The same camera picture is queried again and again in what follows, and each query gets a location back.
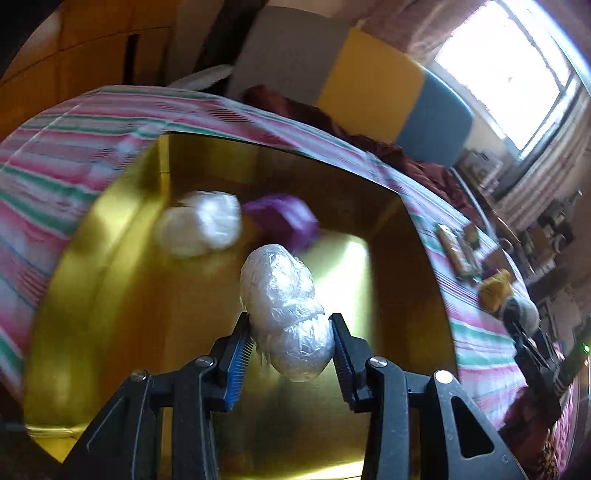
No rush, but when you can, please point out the wooden wardrobe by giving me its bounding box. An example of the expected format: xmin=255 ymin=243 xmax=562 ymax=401
xmin=0 ymin=0 xmax=185 ymax=139

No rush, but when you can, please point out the person's right forearm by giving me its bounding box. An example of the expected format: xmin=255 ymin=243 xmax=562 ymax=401
xmin=501 ymin=390 xmax=580 ymax=478

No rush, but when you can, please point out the yellow snack packet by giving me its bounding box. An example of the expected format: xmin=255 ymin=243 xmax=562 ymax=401
xmin=478 ymin=270 xmax=514 ymax=319

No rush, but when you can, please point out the green-edged cracker packet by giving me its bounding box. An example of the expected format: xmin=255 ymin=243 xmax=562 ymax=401
xmin=436 ymin=224 xmax=481 ymax=281

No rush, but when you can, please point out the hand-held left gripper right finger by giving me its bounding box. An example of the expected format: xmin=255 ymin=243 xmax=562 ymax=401
xmin=329 ymin=313 xmax=529 ymax=480

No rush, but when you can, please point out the pink patterned curtain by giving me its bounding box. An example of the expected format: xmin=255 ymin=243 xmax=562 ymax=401
xmin=499 ymin=104 xmax=591 ymax=234
xmin=406 ymin=0 xmax=492 ymax=63

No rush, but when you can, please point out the gold-lined tin box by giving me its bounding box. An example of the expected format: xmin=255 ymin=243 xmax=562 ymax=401
xmin=23 ymin=133 xmax=458 ymax=480

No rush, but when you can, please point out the grey yellow blue headboard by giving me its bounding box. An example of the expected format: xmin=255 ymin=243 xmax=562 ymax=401
xmin=228 ymin=7 xmax=474 ymax=167

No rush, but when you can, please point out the white plastic-wrapped bundle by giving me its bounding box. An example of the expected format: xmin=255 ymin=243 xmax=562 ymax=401
xmin=154 ymin=190 xmax=243 ymax=257
xmin=240 ymin=243 xmax=335 ymax=383

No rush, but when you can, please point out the cluttered wooden desk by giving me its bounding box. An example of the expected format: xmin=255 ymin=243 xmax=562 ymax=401
xmin=462 ymin=150 xmax=591 ymax=291

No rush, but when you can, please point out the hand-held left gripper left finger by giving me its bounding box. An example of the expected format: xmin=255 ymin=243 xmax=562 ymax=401
xmin=60 ymin=311 xmax=259 ymax=480

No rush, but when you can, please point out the maroon blanket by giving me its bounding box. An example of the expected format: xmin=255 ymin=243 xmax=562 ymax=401
xmin=242 ymin=85 xmax=481 ymax=222

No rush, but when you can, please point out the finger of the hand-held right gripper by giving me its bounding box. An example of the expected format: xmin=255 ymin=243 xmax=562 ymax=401
xmin=502 ymin=295 xmax=555 ymax=370

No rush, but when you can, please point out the striped bed sheet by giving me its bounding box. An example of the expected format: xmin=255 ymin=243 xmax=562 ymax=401
xmin=0 ymin=85 xmax=578 ymax=430

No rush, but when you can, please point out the white cloth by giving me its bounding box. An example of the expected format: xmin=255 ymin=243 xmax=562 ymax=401
xmin=168 ymin=65 xmax=234 ymax=90

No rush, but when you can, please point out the bright window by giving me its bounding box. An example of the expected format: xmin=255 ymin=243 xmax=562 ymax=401
xmin=434 ymin=0 xmax=583 ymax=155

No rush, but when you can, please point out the purple packet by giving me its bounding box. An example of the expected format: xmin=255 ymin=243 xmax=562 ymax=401
xmin=242 ymin=195 xmax=322 ymax=252

